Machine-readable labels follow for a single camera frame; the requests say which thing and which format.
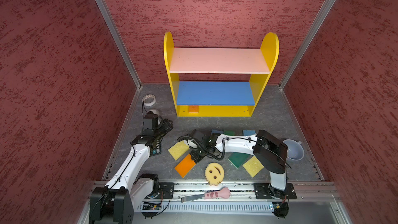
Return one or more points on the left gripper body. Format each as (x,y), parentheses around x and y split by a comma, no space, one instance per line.
(163,128)

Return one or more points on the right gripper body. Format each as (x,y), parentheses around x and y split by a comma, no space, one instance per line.
(202,148)

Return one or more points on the orange sponge front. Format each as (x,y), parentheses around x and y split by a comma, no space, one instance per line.
(185,166)

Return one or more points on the orange sponge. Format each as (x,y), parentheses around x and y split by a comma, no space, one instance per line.
(185,166)
(193,109)

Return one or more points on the light green sponge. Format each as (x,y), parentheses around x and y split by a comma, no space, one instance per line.
(229,133)

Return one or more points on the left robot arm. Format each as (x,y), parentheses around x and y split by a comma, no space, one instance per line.
(115,203)

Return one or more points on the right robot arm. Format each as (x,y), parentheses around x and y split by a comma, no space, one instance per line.
(270,151)

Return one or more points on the yellow shelf with coloured boards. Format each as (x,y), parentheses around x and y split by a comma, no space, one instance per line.
(216,98)

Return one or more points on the blue sponge left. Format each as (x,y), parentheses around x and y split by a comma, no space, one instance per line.
(216,131)

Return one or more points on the blue sponge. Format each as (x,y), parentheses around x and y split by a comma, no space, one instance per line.
(249,132)
(216,131)

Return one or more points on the yellow sponge left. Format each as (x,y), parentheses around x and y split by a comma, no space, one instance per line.
(179,149)

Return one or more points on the black calculator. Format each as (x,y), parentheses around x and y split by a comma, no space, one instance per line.
(156,150)

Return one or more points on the yellow smiley face sponge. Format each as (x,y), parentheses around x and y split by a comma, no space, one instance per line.
(214,174)

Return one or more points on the clear tape roll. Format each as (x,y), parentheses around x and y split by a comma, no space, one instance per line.
(149,100)

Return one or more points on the dark green sponge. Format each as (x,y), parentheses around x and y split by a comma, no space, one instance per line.
(238,159)

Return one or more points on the blue sponge right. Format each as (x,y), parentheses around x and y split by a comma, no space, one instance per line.
(249,132)

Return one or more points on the yellow sponge right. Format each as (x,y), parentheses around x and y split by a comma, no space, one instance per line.
(253,166)

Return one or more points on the grey mug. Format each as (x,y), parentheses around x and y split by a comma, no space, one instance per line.
(295,150)

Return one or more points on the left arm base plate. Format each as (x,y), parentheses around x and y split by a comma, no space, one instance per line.
(165,191)

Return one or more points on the pink handled scraper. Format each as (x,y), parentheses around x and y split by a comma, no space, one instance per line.
(224,193)

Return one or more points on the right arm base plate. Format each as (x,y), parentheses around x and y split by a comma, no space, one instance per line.
(264,191)

